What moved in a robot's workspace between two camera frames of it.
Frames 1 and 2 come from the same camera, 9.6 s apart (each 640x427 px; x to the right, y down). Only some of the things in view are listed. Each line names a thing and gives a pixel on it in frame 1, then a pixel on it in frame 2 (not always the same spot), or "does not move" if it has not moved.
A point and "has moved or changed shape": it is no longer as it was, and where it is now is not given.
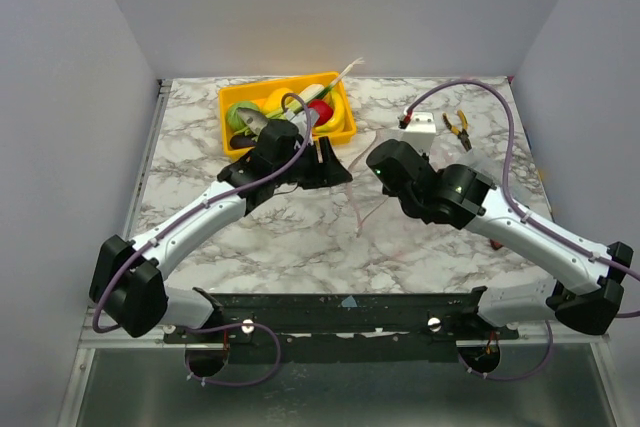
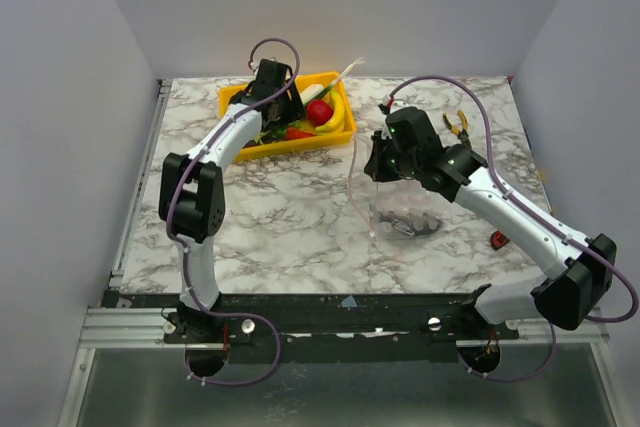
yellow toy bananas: x=337 y=117 does not move
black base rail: x=341 y=328 does not move
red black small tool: x=496 y=245 does not move
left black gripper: x=328 y=173 → x=294 y=108
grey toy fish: x=254 y=120 has moved or changed shape
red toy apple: x=325 y=111 does not move
